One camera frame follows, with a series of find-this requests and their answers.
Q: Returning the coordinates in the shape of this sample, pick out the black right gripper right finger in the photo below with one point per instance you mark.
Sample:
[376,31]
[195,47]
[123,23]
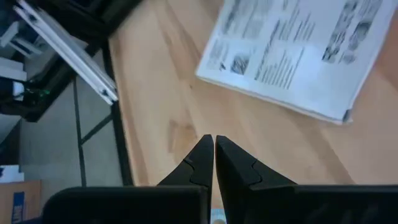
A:
[239,171]

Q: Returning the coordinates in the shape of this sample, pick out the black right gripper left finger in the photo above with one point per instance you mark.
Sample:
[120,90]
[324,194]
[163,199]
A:
[199,168]

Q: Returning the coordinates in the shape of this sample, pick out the bagged acer leaflet pack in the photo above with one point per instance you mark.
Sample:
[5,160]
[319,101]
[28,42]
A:
[292,56]

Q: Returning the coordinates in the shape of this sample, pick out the silver aluminium extrusion bar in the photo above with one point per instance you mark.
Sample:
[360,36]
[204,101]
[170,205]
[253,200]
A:
[71,53]

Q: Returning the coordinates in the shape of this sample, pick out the brown cardboard box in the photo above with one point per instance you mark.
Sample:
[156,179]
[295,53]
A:
[18,202]

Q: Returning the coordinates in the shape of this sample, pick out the black device with green light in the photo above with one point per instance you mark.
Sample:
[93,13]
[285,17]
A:
[28,96]

